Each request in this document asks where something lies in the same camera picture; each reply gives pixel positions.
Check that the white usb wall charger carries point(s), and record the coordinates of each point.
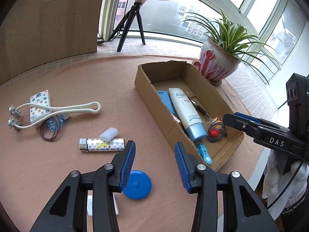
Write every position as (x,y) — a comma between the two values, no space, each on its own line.
(90,204)

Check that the black tripod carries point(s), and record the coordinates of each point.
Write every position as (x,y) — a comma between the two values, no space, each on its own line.
(125,24)

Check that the patterned white lighter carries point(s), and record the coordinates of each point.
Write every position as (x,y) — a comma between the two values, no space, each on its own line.
(98,145)

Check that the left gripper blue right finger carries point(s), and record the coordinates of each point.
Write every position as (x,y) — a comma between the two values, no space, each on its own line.
(243,210)

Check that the white sunscreen bottle blue cap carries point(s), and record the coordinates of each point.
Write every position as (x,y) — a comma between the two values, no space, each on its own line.
(188,115)

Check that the cartoon doll keychain red hat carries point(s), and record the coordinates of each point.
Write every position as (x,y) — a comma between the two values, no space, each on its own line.
(216,128)

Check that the blue round tape measure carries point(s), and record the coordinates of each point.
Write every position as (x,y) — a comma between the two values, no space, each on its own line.
(138,186)

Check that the white neck roller massager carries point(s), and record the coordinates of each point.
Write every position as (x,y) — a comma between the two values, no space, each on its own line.
(89,108)

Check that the black clear gel pen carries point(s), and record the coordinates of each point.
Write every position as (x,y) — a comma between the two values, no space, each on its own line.
(201,109)

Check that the large wooden board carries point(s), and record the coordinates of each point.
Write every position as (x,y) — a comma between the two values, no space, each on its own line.
(35,32)

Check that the red white flower pot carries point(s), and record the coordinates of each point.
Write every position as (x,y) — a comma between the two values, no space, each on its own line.
(215,63)

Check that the white gloved right hand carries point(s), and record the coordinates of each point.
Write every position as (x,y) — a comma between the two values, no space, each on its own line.
(283,190)

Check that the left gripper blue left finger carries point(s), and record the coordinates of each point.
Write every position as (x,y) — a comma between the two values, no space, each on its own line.
(67,208)

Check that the blue rectangular tag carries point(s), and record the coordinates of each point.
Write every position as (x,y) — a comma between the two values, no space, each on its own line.
(164,96)

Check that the small pink lotion bottle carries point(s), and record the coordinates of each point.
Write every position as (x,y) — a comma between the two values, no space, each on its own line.
(176,119)

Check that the brown cardboard box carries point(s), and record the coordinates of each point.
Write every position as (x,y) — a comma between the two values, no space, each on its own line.
(160,76)

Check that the green spider plant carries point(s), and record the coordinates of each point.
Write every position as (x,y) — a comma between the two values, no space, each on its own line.
(232,37)

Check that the translucent white cap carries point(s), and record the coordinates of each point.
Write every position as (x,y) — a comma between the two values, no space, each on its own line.
(109,134)

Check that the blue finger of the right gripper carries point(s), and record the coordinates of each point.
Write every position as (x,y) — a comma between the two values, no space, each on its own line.
(247,117)
(241,124)

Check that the blue eye drop bottle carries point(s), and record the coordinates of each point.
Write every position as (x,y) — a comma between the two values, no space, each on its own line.
(55,123)

